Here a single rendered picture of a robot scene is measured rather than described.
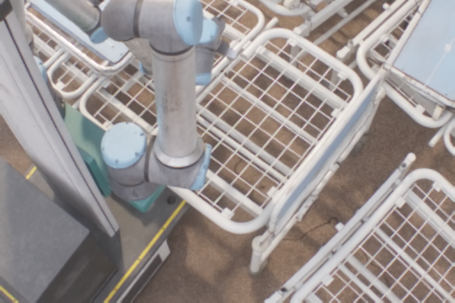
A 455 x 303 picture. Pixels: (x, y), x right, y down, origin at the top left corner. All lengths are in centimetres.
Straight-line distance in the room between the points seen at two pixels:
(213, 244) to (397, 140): 107
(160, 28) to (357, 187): 173
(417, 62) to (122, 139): 138
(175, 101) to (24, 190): 72
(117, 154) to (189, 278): 101
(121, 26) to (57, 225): 80
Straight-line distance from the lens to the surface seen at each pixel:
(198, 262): 270
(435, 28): 279
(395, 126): 307
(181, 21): 135
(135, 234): 243
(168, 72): 147
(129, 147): 182
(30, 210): 199
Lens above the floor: 261
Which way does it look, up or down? 62 degrees down
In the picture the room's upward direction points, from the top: 2 degrees counter-clockwise
